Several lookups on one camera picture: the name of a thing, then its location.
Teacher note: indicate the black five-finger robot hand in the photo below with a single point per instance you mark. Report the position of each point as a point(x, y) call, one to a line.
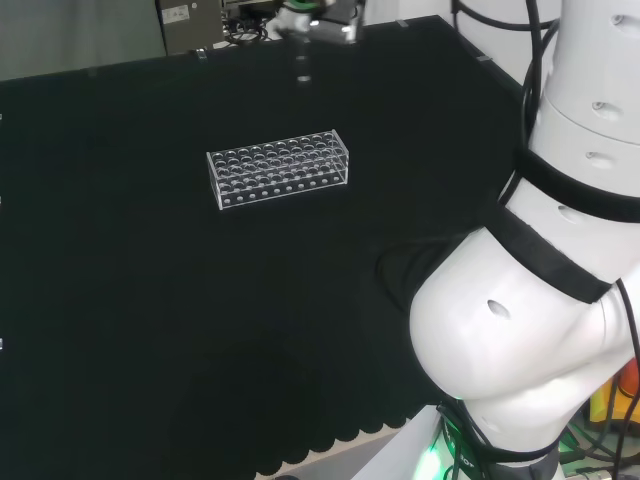
point(330, 20)

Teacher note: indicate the black bench cloth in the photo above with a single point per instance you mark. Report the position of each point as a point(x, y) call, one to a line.
point(200, 275)

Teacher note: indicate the clear plastic test tube rack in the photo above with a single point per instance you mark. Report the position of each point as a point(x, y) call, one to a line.
point(277, 167)

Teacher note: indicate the grey metal cabinet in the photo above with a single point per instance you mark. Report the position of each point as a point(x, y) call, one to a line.
point(190, 25)

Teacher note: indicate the clear glass test tube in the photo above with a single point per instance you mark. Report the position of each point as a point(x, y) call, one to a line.
point(302, 62)

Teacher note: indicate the yellow emergency stop button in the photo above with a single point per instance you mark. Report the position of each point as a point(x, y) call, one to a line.
point(617, 395)

